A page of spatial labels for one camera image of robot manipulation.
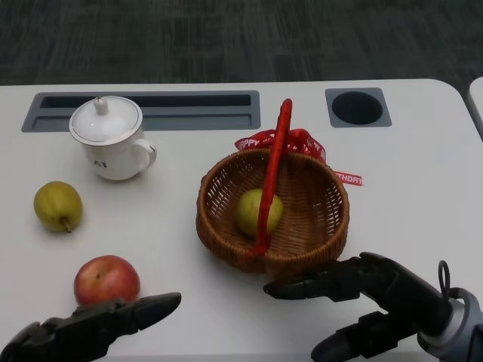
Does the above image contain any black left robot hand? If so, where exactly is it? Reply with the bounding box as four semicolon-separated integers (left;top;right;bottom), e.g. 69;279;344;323
0;292;182;362

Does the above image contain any red apple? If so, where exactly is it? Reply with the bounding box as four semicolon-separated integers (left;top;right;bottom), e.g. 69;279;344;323
73;255;141;306

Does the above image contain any red happy birthday ribbon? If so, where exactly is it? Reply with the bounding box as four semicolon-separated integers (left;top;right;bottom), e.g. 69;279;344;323
234;128;365;187

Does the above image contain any white ceramic mug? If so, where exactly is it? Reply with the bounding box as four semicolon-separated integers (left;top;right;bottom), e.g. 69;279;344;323
77;130;158;182

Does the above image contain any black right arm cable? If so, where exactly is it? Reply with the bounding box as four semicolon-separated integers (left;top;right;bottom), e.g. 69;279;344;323
437;259;461;301

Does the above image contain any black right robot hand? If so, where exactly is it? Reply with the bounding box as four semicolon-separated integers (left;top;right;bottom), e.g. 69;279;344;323
263;251;454;362

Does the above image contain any green round fruit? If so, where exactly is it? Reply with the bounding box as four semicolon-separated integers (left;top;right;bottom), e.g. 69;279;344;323
235;189;285;238

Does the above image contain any grey long table tray insert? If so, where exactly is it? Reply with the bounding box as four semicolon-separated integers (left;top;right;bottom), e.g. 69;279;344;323
20;90;262;133

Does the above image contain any brown wicker basket red handle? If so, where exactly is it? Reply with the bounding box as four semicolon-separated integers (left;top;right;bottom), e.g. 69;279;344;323
195;98;350;275

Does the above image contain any grey table cup holder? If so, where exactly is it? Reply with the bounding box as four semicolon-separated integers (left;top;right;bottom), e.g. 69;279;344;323
325;87;392;128

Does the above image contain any white neighbouring table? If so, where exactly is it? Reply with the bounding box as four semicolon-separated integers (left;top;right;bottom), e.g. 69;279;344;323
466;76;483;140

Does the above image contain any yellow-green pear with stem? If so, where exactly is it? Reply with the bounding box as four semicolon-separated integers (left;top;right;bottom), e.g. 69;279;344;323
33;181;84;234

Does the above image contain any white mug lid gold rim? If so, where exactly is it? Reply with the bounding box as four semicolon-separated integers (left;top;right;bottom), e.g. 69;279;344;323
68;95;144;146

